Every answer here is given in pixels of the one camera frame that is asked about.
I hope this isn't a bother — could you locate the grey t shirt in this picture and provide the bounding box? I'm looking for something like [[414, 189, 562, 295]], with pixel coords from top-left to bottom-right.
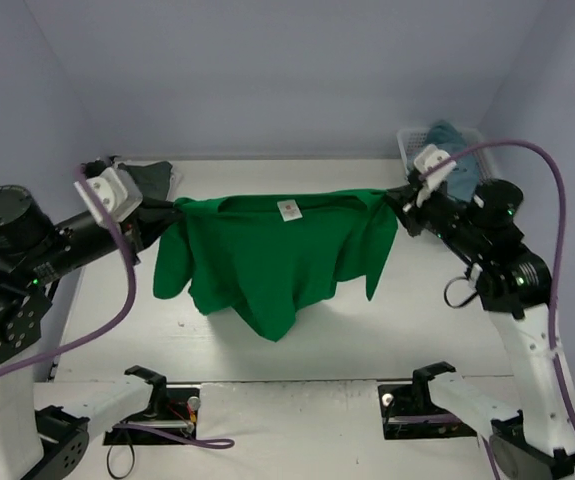
[[118, 161, 174, 201]]

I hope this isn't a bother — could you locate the white t shirt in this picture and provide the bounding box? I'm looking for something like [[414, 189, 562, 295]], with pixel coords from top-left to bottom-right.
[[168, 169, 184, 196]]

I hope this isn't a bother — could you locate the green t shirt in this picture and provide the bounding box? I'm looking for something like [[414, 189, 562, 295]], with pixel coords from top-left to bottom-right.
[[153, 189, 398, 342]]

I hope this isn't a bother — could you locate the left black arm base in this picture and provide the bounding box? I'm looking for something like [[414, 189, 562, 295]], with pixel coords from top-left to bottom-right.
[[102, 364, 202, 476]]

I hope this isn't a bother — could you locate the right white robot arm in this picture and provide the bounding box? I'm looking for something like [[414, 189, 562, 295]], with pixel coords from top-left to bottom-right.
[[382, 180, 575, 479]]

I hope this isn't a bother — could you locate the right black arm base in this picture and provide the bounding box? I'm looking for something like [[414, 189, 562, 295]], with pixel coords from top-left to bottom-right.
[[377, 362, 476, 441]]

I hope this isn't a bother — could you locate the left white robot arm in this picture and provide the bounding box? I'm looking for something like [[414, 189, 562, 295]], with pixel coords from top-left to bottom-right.
[[0, 185, 182, 479]]

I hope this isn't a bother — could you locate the teal cloth in basket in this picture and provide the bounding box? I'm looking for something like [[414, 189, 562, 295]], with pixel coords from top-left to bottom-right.
[[424, 119, 483, 201]]

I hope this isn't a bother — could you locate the white plastic basket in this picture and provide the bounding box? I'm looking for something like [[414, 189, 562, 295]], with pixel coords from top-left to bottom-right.
[[396, 126, 500, 179]]

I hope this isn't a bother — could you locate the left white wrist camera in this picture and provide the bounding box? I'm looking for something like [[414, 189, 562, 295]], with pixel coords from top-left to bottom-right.
[[86, 167, 143, 223]]

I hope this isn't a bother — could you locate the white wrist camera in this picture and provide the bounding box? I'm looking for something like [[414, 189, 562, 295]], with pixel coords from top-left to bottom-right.
[[408, 144, 455, 207], [86, 167, 143, 223]]

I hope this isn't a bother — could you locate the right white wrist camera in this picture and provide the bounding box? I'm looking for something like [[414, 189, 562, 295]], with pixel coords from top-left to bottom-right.
[[408, 144, 455, 207]]

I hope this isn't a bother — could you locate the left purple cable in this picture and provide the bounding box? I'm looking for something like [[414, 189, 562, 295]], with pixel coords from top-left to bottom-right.
[[0, 167, 236, 480]]

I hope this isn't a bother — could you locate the purple cable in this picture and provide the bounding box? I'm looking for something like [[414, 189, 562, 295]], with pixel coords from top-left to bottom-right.
[[391, 139, 575, 480], [0, 167, 236, 480]]

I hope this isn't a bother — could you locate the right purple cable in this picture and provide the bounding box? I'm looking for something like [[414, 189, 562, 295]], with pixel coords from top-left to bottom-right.
[[391, 139, 575, 480]]

